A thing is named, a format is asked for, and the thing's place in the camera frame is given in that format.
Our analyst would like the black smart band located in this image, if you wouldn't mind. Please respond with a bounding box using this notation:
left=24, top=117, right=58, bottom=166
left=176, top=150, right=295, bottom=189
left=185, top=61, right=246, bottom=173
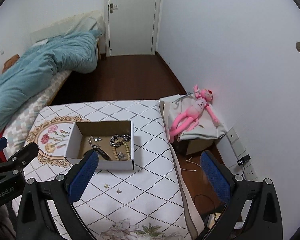
left=94, top=148, right=111, bottom=160

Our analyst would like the white cardboard jewelry box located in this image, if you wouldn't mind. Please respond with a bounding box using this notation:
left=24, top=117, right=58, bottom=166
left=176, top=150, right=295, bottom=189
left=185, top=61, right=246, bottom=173
left=64, top=120, right=134, bottom=171

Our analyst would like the checked patterned mattress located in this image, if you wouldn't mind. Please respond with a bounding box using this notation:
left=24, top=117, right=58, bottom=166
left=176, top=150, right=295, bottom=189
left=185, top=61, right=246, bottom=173
left=2, top=70, right=71, bottom=158

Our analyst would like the black power adapter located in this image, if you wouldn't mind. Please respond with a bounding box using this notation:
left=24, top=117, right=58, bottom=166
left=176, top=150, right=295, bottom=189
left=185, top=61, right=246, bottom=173
left=237, top=154, right=251, bottom=166

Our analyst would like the floral patterned tablecloth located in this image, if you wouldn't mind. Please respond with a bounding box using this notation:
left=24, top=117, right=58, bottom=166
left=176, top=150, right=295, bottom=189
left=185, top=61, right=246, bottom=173
left=28, top=100, right=205, bottom=239

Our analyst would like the pink panther plush toy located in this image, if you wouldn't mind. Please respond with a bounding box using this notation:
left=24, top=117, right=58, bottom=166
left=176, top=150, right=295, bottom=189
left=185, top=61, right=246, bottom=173
left=169, top=85, right=220, bottom=143

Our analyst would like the brown wooden headboard piece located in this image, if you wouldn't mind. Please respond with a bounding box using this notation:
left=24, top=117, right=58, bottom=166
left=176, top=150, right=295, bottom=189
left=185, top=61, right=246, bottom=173
left=2, top=54, right=20, bottom=73

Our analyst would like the teal quilted duvet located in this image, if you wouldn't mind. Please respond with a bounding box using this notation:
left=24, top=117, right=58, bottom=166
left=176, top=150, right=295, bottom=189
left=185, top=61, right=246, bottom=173
left=0, top=30, right=102, bottom=132

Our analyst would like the white pillow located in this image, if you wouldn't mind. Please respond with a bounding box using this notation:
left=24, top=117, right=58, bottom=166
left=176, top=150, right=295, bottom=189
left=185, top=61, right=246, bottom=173
left=30, top=10, right=105, bottom=44

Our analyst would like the white door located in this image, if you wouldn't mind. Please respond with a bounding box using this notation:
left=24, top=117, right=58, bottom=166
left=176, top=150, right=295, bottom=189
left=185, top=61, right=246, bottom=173
left=105, top=0, right=160, bottom=56

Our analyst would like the white wall socket strip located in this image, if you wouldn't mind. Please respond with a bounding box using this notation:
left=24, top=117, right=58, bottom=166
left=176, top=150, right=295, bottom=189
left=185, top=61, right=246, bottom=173
left=226, top=127, right=258, bottom=180

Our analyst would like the white cable on floor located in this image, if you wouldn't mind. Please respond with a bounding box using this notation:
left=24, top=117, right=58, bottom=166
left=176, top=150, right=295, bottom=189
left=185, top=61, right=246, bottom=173
left=182, top=155, right=198, bottom=173

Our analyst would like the silver chain bracelet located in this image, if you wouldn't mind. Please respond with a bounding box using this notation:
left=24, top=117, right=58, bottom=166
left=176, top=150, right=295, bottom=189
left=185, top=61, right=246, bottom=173
left=88, top=135, right=103, bottom=149

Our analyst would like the thick silver chain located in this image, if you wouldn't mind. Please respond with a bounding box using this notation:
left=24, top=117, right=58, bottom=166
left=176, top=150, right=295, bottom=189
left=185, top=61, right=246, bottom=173
left=110, top=134, right=131, bottom=147

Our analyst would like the wooden bead necklace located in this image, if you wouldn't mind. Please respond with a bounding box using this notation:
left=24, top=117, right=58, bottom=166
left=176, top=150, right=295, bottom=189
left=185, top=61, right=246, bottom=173
left=111, top=141, right=131, bottom=161

